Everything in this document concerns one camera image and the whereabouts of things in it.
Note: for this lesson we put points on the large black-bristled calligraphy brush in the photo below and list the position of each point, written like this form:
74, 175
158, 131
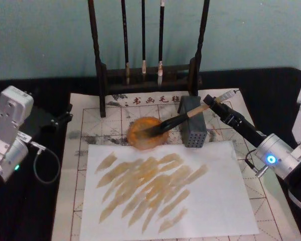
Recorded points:
170, 123

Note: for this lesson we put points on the white paper with tan strokes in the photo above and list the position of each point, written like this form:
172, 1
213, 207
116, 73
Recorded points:
215, 188

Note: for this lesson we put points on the grey block with holes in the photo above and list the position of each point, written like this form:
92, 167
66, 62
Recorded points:
194, 130

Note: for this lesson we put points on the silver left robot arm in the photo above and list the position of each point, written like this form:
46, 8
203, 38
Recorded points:
10, 108

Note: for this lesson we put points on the hanging brush with white tip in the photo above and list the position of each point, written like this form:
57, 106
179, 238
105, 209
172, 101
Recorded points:
161, 37

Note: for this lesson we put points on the thin hanging brush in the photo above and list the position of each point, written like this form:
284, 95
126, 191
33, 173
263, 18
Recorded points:
143, 37

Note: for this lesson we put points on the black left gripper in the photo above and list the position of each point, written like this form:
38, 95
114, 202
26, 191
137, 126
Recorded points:
41, 121

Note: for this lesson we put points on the hanging brush with brown tip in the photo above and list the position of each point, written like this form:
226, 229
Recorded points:
125, 37

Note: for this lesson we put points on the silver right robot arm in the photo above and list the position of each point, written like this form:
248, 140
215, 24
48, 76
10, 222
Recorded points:
278, 153

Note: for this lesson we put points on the white gridded calligraphy felt mat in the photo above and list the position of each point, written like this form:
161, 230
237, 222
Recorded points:
71, 175

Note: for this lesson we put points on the round orange paint dish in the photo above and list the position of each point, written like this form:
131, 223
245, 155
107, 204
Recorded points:
140, 140

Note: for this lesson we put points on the dark wooden brush rack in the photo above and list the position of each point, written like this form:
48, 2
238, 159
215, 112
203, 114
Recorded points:
175, 80

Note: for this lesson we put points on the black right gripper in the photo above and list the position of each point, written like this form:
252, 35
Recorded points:
250, 134

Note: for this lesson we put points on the black table cloth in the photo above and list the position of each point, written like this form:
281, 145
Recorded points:
27, 213

